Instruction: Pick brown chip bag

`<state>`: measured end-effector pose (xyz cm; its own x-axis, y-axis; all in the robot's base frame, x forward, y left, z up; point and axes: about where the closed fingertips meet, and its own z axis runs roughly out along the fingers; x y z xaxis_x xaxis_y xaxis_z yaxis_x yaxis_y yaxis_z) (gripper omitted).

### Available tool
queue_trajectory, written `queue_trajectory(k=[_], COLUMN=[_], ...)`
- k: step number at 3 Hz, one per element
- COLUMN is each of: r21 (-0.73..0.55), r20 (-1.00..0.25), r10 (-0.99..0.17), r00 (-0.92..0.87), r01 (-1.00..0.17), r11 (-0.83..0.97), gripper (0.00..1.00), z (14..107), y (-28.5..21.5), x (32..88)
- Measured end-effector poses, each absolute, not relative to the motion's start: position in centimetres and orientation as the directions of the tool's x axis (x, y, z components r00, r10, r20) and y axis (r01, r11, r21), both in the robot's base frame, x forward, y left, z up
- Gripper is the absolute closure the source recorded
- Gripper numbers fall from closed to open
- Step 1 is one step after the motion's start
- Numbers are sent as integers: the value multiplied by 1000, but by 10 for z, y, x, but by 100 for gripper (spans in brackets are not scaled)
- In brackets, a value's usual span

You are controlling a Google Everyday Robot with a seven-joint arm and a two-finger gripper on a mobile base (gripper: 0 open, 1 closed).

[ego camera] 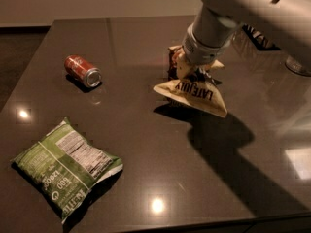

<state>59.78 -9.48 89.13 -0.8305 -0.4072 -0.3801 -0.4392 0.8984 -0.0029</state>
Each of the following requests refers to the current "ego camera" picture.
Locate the green chip bag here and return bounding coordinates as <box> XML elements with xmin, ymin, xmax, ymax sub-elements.
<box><xmin>13</xmin><ymin>118</ymin><xmax>123</xmax><ymax>220</ymax></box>

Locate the black wire basket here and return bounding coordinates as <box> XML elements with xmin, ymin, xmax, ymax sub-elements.
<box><xmin>242</xmin><ymin>24</ymin><xmax>280</xmax><ymax>51</ymax></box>

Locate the red soda can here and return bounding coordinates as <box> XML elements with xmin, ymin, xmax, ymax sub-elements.
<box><xmin>64</xmin><ymin>55</ymin><xmax>102</xmax><ymax>88</ymax></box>

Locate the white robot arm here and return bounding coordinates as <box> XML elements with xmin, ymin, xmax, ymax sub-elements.
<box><xmin>183</xmin><ymin>0</ymin><xmax>311</xmax><ymax>76</ymax></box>

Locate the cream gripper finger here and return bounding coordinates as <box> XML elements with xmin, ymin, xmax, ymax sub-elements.
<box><xmin>175</xmin><ymin>52</ymin><xmax>197</xmax><ymax>79</ymax></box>

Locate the brown chip bag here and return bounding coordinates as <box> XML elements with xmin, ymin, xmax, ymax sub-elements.
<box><xmin>154</xmin><ymin>46</ymin><xmax>227</xmax><ymax>118</ymax></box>

